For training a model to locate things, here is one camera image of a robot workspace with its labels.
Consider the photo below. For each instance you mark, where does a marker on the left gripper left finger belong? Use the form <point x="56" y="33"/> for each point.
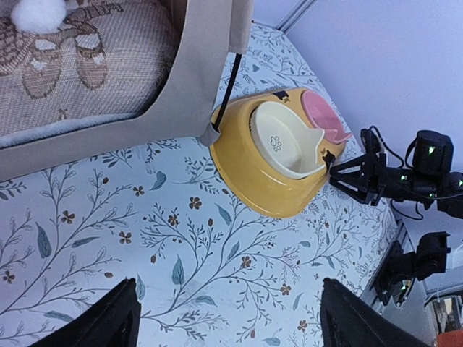
<point x="114" y="320"/>

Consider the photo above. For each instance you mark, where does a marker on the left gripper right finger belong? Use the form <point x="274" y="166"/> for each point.
<point x="346" y="320"/>

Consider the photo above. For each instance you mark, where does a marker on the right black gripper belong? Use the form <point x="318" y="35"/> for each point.
<point x="377" y="180"/>

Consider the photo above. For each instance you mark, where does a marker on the pink footed pet bowl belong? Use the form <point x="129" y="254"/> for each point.
<point x="322" y="116"/>

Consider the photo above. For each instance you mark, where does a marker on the cream footed pet bowl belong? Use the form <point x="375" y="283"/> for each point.
<point x="284" y="140"/>

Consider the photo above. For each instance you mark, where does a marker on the yellow double bowl holder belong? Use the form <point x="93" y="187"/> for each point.
<point x="245" y="171"/>

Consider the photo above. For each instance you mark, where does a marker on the beige fabric pet tent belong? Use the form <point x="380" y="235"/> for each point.
<point x="208" y="32"/>

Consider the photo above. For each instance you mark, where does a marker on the white pet cushion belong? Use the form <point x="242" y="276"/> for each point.
<point x="108" y="61"/>

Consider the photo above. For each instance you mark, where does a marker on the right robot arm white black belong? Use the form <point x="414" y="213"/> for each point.
<point x="424" y="177"/>

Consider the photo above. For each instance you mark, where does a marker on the right aluminium frame post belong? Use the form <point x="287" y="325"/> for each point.
<point x="295" y="15"/>

